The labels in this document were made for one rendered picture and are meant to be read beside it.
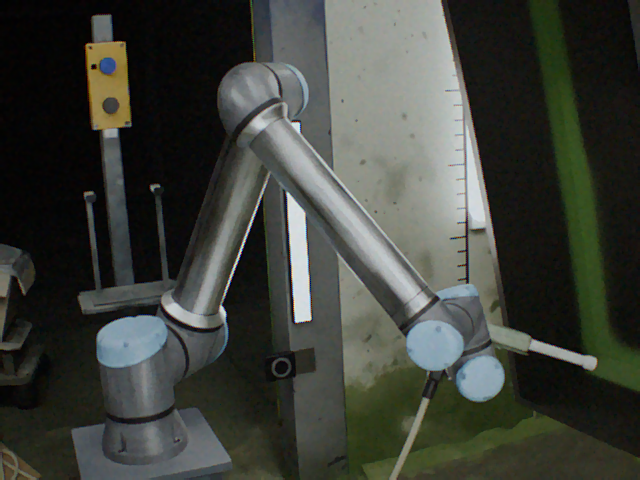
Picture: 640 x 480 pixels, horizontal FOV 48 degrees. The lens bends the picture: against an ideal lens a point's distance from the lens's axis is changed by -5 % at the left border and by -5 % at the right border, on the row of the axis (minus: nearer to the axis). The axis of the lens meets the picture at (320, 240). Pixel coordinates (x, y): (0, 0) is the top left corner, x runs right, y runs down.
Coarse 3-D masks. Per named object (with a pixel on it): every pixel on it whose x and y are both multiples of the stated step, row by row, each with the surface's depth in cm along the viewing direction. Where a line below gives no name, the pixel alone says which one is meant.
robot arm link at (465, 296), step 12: (456, 288) 141; (468, 288) 139; (444, 300) 138; (456, 300) 137; (468, 300) 138; (468, 312) 134; (480, 312) 139; (480, 324) 139; (480, 336) 139; (468, 348) 138; (480, 348) 139
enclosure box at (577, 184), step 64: (448, 0) 183; (512, 0) 193; (576, 0) 187; (512, 64) 196; (576, 64) 196; (512, 128) 198; (576, 128) 204; (512, 192) 202; (576, 192) 213; (512, 256) 205; (576, 256) 217; (512, 320) 208; (576, 320) 222; (576, 384) 214
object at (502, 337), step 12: (492, 324) 172; (492, 336) 171; (504, 336) 171; (516, 336) 171; (528, 336) 172; (504, 348) 172; (516, 348) 172; (528, 348) 172; (540, 348) 173; (552, 348) 173; (564, 360) 173; (576, 360) 173; (588, 360) 173; (432, 372) 172; (432, 384) 173; (432, 396) 173
